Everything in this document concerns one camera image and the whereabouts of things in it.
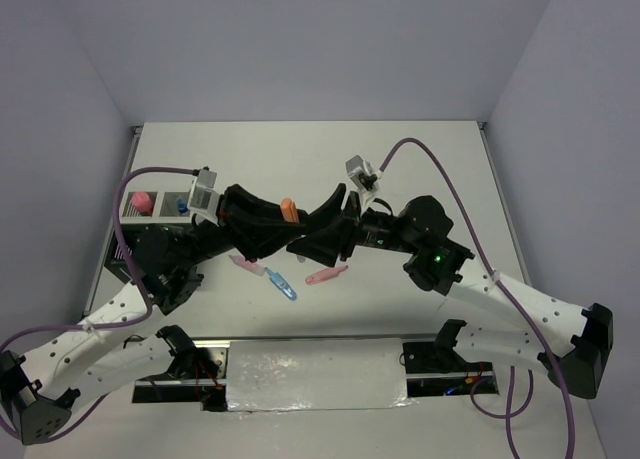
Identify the black mounting rail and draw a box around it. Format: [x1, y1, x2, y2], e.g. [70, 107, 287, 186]
[132, 337, 498, 412]

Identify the black slotted container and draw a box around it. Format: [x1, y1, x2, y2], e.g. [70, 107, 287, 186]
[103, 223, 147, 284]

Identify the blue highlighter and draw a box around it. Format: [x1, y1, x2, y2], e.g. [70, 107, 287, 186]
[266, 268, 297, 301]

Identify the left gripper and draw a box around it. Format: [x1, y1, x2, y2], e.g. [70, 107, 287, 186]
[180, 183, 307, 269]

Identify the blue capped marker in container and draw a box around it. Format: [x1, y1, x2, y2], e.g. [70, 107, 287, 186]
[176, 196, 189, 216]

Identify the orange highlighter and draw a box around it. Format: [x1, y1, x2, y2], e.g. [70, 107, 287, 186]
[280, 198, 300, 223]

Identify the purple highlighter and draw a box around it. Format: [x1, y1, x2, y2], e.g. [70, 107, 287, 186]
[229, 255, 266, 277]

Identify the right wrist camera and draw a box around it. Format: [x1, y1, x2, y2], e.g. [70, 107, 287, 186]
[345, 155, 383, 204]

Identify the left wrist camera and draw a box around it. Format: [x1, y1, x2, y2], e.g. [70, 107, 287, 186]
[187, 167, 220, 223]

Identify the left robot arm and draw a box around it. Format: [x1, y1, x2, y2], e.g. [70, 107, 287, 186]
[1, 185, 341, 445]

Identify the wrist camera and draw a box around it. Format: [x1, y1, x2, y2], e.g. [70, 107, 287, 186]
[345, 155, 383, 204]
[187, 167, 220, 223]

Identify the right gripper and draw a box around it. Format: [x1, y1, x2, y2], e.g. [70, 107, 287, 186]
[285, 181, 418, 266]

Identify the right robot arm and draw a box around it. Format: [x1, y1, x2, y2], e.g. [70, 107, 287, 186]
[287, 193, 613, 399]

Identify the pink highlighter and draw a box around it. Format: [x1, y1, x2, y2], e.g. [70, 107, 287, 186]
[305, 266, 349, 286]

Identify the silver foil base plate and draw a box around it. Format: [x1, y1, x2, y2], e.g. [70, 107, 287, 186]
[226, 339, 411, 412]

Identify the pink glue stick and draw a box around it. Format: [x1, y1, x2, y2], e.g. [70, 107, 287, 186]
[130, 191, 154, 215]

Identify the white slotted container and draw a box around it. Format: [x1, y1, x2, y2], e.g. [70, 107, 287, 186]
[120, 191, 192, 225]

